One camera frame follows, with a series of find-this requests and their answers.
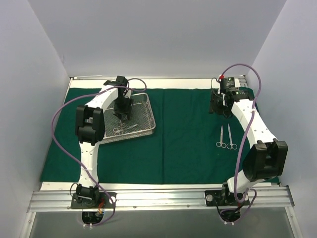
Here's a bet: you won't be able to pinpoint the metal mesh instrument tray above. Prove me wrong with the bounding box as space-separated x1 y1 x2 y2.
101 93 156 144

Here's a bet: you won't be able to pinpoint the steel forceps long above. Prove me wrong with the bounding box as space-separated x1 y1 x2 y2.
113 123 137 135

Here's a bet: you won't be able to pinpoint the steel surgical scissors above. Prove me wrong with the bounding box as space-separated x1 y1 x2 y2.
216 126 226 148

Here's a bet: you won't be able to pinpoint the steel hemostat clamp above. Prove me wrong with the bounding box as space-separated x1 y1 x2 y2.
226 124 237 150

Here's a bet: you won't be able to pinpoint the green surgical cloth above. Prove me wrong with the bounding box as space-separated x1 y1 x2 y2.
40 88 244 184

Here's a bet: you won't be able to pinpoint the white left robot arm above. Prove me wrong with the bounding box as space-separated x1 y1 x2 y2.
75 76 133 208

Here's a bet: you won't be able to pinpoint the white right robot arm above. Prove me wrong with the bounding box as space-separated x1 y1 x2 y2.
210 76 288 205

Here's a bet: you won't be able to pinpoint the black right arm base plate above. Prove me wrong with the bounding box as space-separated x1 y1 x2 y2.
204 189 250 207

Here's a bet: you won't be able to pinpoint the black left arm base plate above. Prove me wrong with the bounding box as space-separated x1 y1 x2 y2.
70 192 117 209

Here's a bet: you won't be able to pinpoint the aluminium front rail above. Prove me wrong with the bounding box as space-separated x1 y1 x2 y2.
28 186 295 212

